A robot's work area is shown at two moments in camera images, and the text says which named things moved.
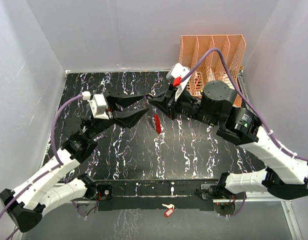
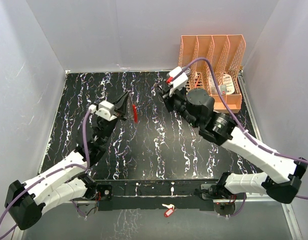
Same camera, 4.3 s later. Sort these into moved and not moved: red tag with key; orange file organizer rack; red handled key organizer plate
Moved: red handled key organizer plate
Not moved: red tag with key; orange file organizer rack
